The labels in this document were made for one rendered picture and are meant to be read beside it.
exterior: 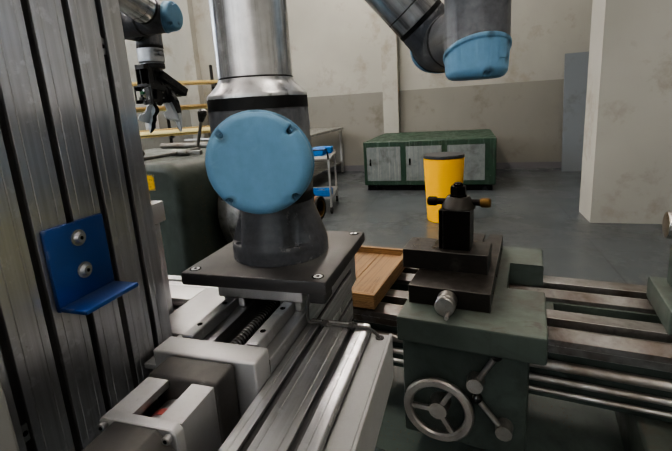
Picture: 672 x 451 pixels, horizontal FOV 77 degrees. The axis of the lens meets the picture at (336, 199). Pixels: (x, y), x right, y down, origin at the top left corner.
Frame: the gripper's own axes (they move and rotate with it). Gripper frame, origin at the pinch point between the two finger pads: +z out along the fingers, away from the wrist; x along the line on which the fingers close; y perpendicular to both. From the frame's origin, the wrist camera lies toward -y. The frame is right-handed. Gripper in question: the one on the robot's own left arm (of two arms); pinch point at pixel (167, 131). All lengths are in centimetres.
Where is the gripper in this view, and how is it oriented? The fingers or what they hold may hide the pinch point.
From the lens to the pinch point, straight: 144.1
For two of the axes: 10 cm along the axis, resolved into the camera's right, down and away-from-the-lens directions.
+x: 9.1, 0.3, -4.2
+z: 0.6, 9.8, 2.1
